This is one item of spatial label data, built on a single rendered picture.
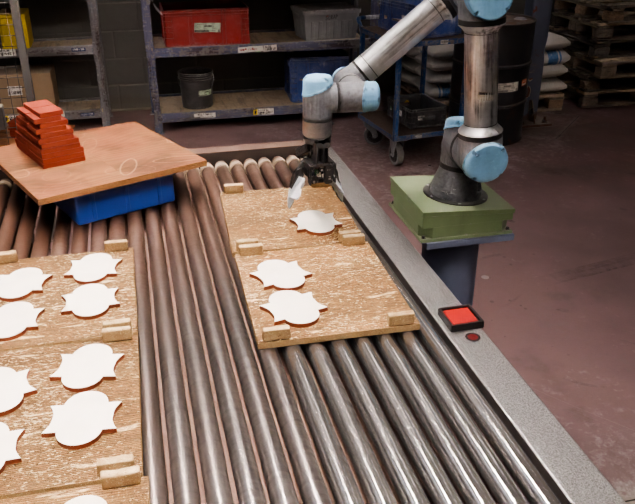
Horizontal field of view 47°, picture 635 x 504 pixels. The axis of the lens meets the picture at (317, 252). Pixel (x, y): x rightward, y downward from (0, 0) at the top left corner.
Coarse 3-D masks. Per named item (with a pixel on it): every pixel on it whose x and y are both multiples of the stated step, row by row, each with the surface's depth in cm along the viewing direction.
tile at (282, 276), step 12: (264, 264) 178; (276, 264) 178; (288, 264) 178; (252, 276) 174; (264, 276) 172; (276, 276) 172; (288, 276) 172; (300, 276) 172; (264, 288) 168; (276, 288) 169; (288, 288) 168; (300, 288) 169
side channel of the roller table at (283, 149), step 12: (252, 144) 258; (264, 144) 258; (276, 144) 258; (288, 144) 258; (300, 144) 258; (204, 156) 250; (216, 156) 251; (228, 156) 252; (240, 156) 253; (252, 156) 254; (264, 156) 255
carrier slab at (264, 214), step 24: (264, 192) 222; (312, 192) 222; (240, 216) 206; (264, 216) 206; (288, 216) 206; (336, 216) 206; (264, 240) 192; (288, 240) 192; (312, 240) 192; (336, 240) 192
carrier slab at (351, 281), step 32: (256, 256) 184; (288, 256) 184; (320, 256) 184; (352, 256) 184; (256, 288) 169; (320, 288) 169; (352, 288) 169; (384, 288) 169; (256, 320) 157; (320, 320) 157; (352, 320) 157; (384, 320) 157; (416, 320) 157
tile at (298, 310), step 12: (276, 300) 162; (288, 300) 162; (300, 300) 162; (312, 300) 162; (276, 312) 158; (288, 312) 158; (300, 312) 158; (312, 312) 158; (276, 324) 155; (288, 324) 155; (300, 324) 154; (312, 324) 155
